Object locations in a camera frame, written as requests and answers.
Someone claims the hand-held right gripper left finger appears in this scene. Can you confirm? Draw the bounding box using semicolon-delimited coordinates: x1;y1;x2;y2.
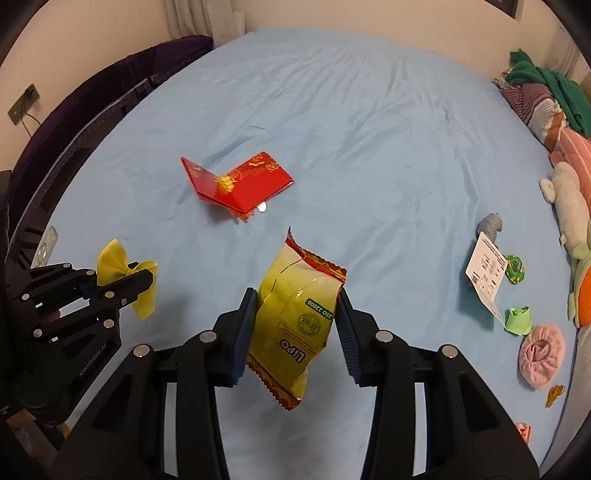
51;287;258;480

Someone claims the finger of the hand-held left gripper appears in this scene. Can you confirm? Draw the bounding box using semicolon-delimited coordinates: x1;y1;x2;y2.
7;261;99;304
28;269;155;345

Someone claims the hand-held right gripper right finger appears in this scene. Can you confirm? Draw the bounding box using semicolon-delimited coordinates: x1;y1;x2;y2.
335;289;540;480

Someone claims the yellow snack packet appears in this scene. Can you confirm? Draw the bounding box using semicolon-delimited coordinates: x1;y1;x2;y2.
246;225;348;411

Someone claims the small silver foil packet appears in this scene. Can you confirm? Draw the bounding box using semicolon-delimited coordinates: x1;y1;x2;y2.
33;226;60;266

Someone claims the red gold-print envelope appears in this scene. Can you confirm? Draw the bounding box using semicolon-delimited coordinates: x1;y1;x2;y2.
216;151;295;223
180;157;232;205

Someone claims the white paper tag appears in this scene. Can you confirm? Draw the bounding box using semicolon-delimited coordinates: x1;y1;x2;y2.
465;232;509;321

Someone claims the green paper wrapper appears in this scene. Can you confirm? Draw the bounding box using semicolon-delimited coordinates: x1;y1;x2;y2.
503;305;534;336

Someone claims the round green wrapper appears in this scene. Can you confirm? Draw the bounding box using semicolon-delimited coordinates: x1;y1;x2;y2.
504;255;527;284

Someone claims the purple padded headboard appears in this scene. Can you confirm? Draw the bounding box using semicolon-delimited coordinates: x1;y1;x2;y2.
6;35;214;241

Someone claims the grey small cloth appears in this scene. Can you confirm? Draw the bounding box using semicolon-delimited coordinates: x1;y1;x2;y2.
476;212;505;241

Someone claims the pink round cloth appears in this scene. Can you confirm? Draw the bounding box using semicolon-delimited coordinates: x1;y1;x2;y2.
518;324;566;389

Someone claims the light blue bed sheet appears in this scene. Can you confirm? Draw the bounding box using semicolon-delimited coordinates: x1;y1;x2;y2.
28;28;583;480

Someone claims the green orange plush toy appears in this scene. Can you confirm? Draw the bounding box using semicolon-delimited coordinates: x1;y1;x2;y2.
566;242;591;329

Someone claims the pale blue plush toy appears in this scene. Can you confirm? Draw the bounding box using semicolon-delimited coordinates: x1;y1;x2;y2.
539;161;591;261

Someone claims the beige curtain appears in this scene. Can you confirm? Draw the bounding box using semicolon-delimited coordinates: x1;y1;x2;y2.
161;0;245;49

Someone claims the pink striped pillow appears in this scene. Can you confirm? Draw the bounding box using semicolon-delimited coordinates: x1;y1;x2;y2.
547;127;591;208

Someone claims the striped cloth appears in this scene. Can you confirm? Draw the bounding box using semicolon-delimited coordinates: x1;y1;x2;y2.
494;76;568;148

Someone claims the pile of folded clothes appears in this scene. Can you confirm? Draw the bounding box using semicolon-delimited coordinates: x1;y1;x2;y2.
505;48;591;137

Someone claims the black cable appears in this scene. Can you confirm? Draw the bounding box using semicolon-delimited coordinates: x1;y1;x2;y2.
18;113;43;139

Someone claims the dark wall socket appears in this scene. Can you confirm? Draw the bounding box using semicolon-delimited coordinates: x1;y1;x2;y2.
7;84;40;125

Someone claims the dark picture frame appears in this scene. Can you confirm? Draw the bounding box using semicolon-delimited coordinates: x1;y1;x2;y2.
485;0;520;20

